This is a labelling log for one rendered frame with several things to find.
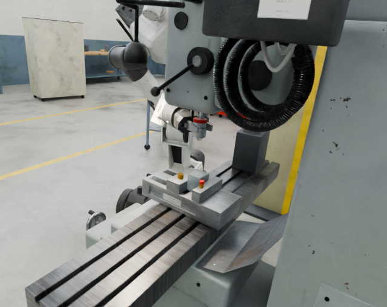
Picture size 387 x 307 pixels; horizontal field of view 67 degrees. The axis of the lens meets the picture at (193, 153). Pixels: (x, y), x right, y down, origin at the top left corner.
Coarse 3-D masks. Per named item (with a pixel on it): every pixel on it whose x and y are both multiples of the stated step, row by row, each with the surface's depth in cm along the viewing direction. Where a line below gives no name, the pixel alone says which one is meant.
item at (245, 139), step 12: (240, 132) 140; (252, 132) 139; (264, 132) 143; (240, 144) 141; (252, 144) 139; (264, 144) 148; (240, 156) 143; (252, 156) 140; (264, 156) 157; (240, 168) 145; (252, 168) 142
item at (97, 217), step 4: (88, 212) 144; (92, 212) 144; (96, 212) 143; (100, 212) 145; (92, 216) 141; (96, 216) 143; (100, 216) 146; (104, 216) 147; (88, 220) 140; (92, 220) 141; (96, 220) 144; (100, 220) 147; (104, 220) 148; (88, 224) 140; (92, 224) 143; (96, 224) 143; (88, 228) 140
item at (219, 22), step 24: (216, 0) 45; (240, 0) 43; (264, 0) 41; (288, 0) 39; (312, 0) 38; (336, 0) 37; (216, 24) 46; (240, 24) 44; (264, 24) 42; (288, 24) 40; (312, 24) 39; (336, 24) 38
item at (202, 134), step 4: (196, 124) 95; (200, 124) 94; (204, 124) 95; (200, 128) 95; (204, 128) 95; (192, 132) 97; (200, 132) 95; (204, 132) 96; (196, 136) 96; (200, 136) 96; (204, 136) 97
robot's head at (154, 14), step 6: (144, 6) 110; (150, 6) 109; (156, 6) 109; (162, 6) 115; (144, 12) 111; (150, 12) 110; (156, 12) 109; (162, 12) 115; (150, 18) 113; (156, 18) 112
